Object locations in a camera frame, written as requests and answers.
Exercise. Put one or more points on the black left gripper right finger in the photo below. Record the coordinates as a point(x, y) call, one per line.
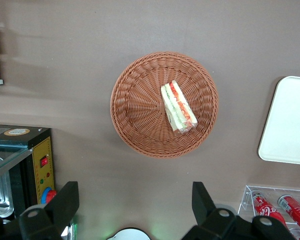
point(210, 220)

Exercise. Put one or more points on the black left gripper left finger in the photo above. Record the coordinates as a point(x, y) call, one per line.
point(57, 205)

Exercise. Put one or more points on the triangle sandwich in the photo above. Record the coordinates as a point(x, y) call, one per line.
point(177, 105)

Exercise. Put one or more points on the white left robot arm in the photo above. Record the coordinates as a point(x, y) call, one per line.
point(130, 235)

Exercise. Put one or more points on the large brown wicker basket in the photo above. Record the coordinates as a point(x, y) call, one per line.
point(140, 112)

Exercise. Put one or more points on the cream plastic tray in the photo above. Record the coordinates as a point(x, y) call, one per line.
point(290, 120)

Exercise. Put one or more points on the silver metal cylinder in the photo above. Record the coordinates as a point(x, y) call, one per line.
point(70, 232)

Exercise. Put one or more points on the black food warmer appliance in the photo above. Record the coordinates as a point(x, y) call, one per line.
point(42, 150)

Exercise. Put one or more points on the red cola bottle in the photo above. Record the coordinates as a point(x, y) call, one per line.
point(267, 210)
point(297, 212)

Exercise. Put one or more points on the steel warmer pan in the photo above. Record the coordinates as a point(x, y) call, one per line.
point(0, 195)

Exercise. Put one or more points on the clear acrylic bottle rack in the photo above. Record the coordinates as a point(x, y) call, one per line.
point(265, 189)

